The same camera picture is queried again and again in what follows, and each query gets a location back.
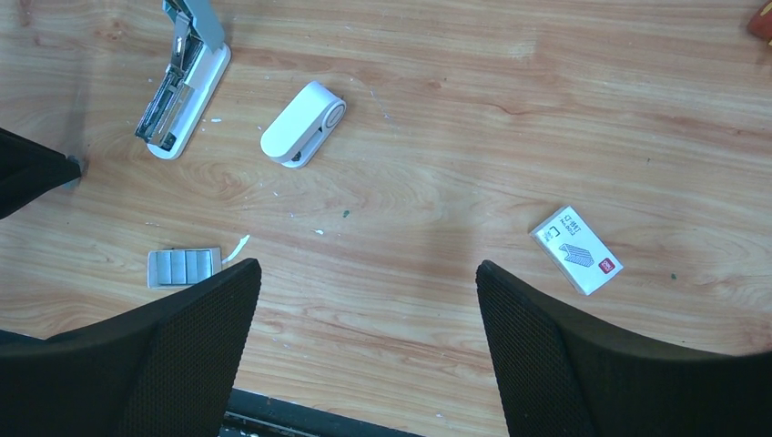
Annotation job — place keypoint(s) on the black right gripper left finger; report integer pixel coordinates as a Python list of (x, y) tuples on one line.
[(166, 368)]

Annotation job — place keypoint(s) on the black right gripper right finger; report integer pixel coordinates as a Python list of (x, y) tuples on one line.
[(563, 372)]

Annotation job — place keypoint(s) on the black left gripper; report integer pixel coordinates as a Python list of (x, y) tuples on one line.
[(29, 170)]

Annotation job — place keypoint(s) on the white staple tray with staples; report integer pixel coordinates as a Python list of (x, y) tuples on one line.
[(180, 268)]

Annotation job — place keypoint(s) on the small white staple box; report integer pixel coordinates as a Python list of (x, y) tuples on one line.
[(576, 250)]

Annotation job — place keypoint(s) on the light blue white stapler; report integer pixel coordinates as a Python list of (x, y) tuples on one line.
[(199, 58)]

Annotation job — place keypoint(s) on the white stapler tray piece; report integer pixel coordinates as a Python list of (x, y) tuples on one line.
[(305, 123)]

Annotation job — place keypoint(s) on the colourful toy block car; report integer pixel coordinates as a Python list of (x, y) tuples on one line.
[(759, 25)]

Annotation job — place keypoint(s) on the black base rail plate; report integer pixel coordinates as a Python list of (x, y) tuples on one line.
[(254, 414)]

